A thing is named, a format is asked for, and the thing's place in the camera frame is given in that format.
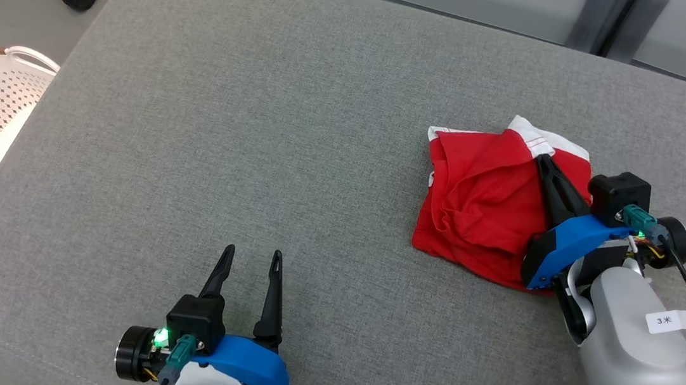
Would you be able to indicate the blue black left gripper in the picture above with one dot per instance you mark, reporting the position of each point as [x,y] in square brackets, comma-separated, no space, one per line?
[248,364]

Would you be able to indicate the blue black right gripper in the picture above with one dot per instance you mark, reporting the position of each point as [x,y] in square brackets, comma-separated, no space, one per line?
[560,247]

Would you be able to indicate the red white-striped garment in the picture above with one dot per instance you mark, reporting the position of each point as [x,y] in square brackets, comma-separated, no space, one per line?
[476,200]

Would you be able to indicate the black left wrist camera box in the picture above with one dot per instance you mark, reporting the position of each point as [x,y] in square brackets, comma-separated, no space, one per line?
[195,320]

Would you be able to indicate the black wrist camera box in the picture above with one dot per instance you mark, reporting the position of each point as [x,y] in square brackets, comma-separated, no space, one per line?
[617,192]
[195,320]

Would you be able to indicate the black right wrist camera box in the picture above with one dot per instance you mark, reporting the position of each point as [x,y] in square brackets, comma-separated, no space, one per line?
[617,192]

